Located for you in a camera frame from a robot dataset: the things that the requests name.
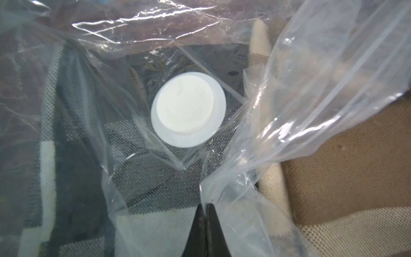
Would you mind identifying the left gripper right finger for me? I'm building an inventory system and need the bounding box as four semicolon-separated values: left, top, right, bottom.
205;203;231;257

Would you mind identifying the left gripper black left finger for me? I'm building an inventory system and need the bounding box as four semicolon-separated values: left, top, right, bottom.
182;204;207;257

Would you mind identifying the grey white plaid blanket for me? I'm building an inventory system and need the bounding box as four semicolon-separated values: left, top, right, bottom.
1;42;248;257

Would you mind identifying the clear plastic vacuum bag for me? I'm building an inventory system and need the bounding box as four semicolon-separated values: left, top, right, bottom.
1;1;411;257

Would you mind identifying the tan blanket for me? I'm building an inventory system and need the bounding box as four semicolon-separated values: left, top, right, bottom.
247;17;411;257

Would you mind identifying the white round bag valve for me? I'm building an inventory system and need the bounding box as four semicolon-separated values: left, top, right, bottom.
150;72;226;148

